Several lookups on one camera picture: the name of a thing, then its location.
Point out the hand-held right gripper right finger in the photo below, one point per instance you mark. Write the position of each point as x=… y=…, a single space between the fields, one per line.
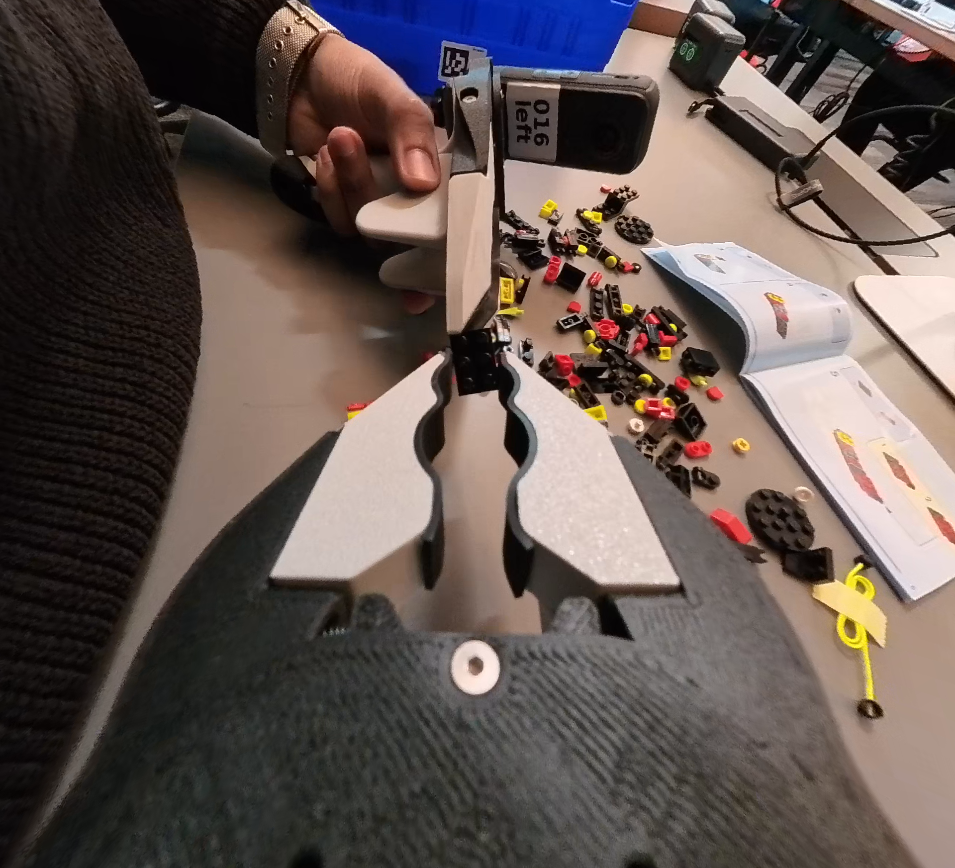
x=589 y=510

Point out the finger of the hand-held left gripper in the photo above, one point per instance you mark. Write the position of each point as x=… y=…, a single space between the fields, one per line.
x=470 y=249

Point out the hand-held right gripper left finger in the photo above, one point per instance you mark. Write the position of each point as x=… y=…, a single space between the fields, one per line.
x=358 y=502

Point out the black lego brick assembly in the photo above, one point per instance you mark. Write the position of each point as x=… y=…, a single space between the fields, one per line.
x=474 y=360

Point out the red slope black lego piece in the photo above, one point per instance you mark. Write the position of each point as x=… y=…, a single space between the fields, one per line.
x=731 y=526

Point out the pile of small lego pieces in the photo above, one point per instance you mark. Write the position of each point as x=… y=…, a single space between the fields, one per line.
x=701 y=360

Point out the person's left forearm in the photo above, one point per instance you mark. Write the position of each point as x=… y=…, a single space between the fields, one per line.
x=186 y=2

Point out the long black studded lego plate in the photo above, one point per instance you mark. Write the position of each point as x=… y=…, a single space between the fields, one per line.
x=619 y=200

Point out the red yellow black lego build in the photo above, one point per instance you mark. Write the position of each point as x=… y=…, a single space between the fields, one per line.
x=356 y=407

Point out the round black lego plate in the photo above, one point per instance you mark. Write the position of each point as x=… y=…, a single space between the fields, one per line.
x=780 y=516
x=634 y=230

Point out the person's left hand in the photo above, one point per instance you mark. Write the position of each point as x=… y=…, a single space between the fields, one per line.
x=358 y=107

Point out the black charger box green label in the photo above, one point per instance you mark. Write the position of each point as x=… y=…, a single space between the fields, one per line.
x=701 y=55
x=712 y=4

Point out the black power adapter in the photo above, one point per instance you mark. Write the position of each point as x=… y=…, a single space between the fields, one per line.
x=753 y=125

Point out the black office chair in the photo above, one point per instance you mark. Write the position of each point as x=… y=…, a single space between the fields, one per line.
x=791 y=32

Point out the light blue instruction booklet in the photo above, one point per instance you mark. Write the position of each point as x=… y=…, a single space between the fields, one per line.
x=821 y=398

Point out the beige wristwatch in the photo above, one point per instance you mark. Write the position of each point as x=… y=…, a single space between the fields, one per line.
x=280 y=62

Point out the person's black sweater torso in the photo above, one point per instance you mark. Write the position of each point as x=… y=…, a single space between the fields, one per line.
x=74 y=435

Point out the white desk stand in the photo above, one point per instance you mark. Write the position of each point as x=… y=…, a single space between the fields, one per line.
x=906 y=316

